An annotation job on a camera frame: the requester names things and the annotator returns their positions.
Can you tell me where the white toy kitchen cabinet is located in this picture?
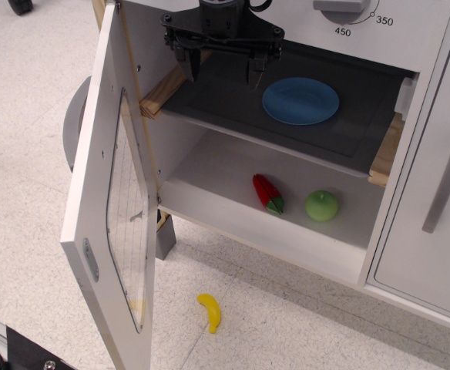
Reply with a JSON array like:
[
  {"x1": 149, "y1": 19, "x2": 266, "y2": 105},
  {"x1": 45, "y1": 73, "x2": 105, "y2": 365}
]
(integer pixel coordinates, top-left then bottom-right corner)
[{"x1": 82, "y1": 1, "x2": 450, "y2": 327}]

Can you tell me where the red green toy pepper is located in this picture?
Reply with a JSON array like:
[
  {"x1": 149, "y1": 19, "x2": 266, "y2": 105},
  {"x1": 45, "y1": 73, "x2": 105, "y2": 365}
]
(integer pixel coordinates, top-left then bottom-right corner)
[{"x1": 253, "y1": 174, "x2": 285, "y2": 215}]

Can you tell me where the black caster wheel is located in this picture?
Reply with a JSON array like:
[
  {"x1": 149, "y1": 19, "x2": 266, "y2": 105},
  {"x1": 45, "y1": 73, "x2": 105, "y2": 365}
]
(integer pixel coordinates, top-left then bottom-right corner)
[{"x1": 8, "y1": 0, "x2": 33, "y2": 15}]

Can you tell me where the green toy apple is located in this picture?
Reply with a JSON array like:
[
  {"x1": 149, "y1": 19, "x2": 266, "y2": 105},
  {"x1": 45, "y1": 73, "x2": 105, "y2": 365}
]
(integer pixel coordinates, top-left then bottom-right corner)
[{"x1": 304, "y1": 190, "x2": 339, "y2": 222}]

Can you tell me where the dark grey oven tray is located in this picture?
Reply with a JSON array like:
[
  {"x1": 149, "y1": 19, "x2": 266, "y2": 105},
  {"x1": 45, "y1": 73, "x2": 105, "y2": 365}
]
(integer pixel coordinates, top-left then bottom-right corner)
[{"x1": 163, "y1": 42, "x2": 414, "y2": 177}]

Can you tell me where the white oven door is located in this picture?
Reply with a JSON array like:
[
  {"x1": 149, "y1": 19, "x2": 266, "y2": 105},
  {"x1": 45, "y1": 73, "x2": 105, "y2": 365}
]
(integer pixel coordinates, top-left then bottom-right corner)
[{"x1": 61, "y1": 1, "x2": 157, "y2": 369}]

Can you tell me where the grey cabinet foot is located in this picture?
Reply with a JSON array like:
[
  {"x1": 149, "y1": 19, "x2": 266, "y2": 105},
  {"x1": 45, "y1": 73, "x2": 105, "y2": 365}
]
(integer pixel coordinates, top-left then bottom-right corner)
[{"x1": 156, "y1": 216, "x2": 176, "y2": 261}]

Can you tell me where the blue plate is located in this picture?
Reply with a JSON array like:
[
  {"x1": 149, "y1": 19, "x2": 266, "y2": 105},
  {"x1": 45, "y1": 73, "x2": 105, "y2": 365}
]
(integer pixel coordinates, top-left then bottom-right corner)
[{"x1": 262, "y1": 77, "x2": 340, "y2": 126}]

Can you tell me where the grey oven door handle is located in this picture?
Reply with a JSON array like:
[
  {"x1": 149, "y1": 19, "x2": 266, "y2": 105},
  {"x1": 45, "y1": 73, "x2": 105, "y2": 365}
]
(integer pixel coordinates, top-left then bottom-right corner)
[{"x1": 62, "y1": 76, "x2": 91, "y2": 172}]

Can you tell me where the silver cupboard door handle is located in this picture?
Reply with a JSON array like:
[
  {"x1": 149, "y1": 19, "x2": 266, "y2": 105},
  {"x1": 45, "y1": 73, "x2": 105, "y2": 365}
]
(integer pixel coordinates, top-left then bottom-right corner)
[{"x1": 422, "y1": 156, "x2": 450, "y2": 234}]

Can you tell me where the white cupboard door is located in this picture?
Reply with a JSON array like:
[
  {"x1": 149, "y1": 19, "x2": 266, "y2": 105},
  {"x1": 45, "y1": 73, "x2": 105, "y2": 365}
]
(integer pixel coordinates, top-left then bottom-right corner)
[{"x1": 364, "y1": 0, "x2": 450, "y2": 323}]

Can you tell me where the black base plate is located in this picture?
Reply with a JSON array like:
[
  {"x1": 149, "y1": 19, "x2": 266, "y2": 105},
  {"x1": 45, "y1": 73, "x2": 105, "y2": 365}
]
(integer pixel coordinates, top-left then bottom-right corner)
[{"x1": 6, "y1": 327, "x2": 74, "y2": 370}]

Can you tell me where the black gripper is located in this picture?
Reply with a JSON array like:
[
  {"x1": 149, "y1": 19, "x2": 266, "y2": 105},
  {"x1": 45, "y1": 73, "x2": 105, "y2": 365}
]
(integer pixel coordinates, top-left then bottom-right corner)
[{"x1": 161, "y1": 1, "x2": 284, "y2": 91}]

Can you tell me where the yellow toy banana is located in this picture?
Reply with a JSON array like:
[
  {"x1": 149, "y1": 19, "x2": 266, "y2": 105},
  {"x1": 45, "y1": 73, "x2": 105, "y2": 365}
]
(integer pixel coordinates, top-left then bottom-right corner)
[{"x1": 196, "y1": 293, "x2": 222, "y2": 334}]

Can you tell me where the grey oven knob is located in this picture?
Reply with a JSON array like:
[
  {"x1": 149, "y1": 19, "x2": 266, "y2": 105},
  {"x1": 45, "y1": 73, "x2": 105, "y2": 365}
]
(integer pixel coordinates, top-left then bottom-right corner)
[{"x1": 313, "y1": 0, "x2": 371, "y2": 25}]

